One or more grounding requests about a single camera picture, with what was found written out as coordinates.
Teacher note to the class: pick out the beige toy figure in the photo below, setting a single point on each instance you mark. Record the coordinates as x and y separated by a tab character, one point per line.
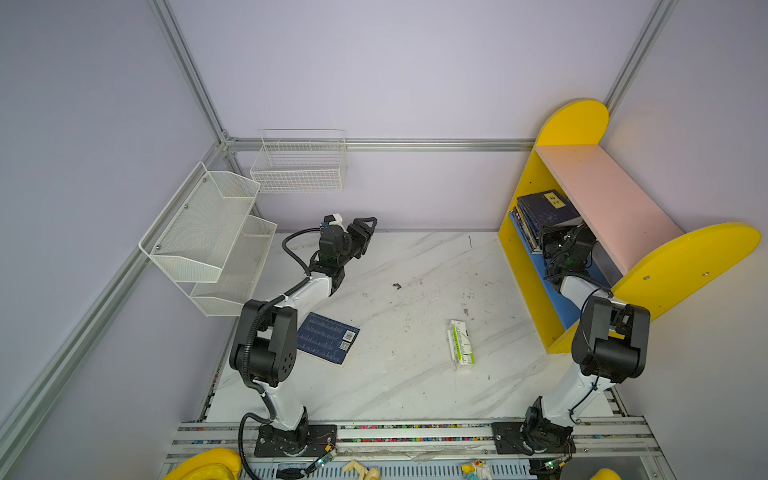
363	472

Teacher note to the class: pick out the yellow object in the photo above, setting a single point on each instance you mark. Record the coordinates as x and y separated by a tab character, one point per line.
214	464
606	474

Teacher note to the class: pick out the white green carton box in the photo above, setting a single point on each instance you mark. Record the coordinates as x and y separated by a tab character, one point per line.
460	345

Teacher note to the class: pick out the yellow object bottom right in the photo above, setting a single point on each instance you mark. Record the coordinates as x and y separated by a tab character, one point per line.
606	474

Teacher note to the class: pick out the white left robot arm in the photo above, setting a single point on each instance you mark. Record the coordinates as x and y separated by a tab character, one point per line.
265	346

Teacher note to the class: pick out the blue file near left arm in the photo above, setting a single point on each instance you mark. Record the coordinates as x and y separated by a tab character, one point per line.
326	339

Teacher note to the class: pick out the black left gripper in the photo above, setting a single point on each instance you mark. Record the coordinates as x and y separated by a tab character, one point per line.
362	233

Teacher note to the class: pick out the blue file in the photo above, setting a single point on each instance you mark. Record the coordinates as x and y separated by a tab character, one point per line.
528	228

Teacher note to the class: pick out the aluminium front rail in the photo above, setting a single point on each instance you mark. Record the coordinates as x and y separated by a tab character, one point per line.
436	449

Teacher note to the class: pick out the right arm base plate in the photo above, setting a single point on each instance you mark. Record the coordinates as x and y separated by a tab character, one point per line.
520	438

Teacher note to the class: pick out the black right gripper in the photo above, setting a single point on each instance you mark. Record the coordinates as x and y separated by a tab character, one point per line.
556	230

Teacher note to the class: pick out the yellow pink blue bookshelf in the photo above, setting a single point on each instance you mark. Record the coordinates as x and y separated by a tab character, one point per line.
660	264

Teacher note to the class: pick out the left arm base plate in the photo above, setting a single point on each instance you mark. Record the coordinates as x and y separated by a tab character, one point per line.
306	441

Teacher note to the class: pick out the small colourful toy figure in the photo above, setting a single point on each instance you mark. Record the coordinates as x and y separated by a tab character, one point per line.
477	470

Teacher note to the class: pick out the yellow object bottom left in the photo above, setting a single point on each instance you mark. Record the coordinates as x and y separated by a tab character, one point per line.
214	464

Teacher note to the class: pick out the white wire wall basket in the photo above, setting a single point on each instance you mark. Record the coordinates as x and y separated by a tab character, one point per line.
301	161

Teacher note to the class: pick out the dark blue file underneath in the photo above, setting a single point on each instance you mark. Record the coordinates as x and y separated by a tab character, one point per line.
547	209

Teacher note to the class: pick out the white mesh two-tier rack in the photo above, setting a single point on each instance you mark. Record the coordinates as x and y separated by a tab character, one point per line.
209	242

